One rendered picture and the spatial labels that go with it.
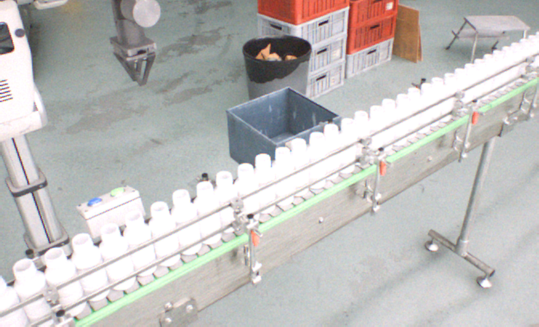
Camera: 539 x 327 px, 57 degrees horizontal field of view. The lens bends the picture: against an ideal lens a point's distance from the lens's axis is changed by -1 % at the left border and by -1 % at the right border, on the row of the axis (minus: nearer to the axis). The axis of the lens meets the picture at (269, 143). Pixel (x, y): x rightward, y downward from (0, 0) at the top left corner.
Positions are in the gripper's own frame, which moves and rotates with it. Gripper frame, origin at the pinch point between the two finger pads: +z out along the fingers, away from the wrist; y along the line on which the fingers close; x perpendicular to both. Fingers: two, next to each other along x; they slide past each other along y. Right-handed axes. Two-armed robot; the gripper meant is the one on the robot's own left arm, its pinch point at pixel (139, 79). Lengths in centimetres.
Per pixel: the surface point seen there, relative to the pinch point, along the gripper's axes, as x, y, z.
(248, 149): -51, 35, 56
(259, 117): -66, 48, 53
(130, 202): 7.8, 0.2, 30.7
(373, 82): -262, 158, 134
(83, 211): 18.7, 1.9, 29.1
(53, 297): 32.6, -18.1, 31.1
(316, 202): -38, -18, 43
